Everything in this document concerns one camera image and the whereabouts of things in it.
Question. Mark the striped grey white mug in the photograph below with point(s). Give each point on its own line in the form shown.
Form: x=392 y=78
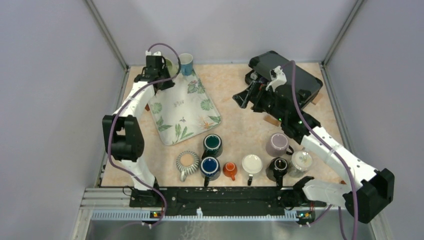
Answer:
x=187 y=163

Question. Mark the white floral tray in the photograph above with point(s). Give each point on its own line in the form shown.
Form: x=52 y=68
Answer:
x=184 y=110

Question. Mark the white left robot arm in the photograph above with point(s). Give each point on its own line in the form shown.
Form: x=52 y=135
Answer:
x=123 y=138

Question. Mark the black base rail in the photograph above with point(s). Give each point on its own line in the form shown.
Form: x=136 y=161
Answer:
x=224 y=201

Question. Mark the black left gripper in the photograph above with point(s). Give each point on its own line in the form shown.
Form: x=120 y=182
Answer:
x=169 y=82

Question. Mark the black poker chip case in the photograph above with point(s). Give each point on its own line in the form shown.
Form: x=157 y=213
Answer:
x=306 y=85

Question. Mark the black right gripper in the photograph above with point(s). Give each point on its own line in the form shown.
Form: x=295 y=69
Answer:
x=258 y=90

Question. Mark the dark green mug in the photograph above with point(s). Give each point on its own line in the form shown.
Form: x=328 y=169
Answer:
x=212 y=146

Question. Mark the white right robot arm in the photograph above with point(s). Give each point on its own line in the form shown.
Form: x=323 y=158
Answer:
x=367 y=190

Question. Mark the lilac purple mug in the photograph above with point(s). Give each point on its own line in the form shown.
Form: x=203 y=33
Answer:
x=278 y=145

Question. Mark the light green mug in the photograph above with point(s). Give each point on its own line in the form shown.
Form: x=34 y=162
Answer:
x=172 y=67

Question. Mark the white ribbed mug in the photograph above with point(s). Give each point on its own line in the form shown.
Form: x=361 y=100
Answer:
x=252 y=166

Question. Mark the navy blue mug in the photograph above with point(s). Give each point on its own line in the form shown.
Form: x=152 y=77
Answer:
x=210 y=169

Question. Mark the clear floral glass jar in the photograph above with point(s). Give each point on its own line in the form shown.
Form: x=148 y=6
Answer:
x=301 y=162

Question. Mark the wooden block behind case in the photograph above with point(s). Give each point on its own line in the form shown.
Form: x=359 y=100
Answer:
x=317 y=99

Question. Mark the light blue mug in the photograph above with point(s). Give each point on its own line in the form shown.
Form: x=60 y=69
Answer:
x=187 y=62

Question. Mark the small orange mug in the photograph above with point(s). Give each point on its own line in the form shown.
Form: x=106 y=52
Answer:
x=230 y=170

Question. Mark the black mug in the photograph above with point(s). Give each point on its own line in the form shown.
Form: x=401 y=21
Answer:
x=276 y=170

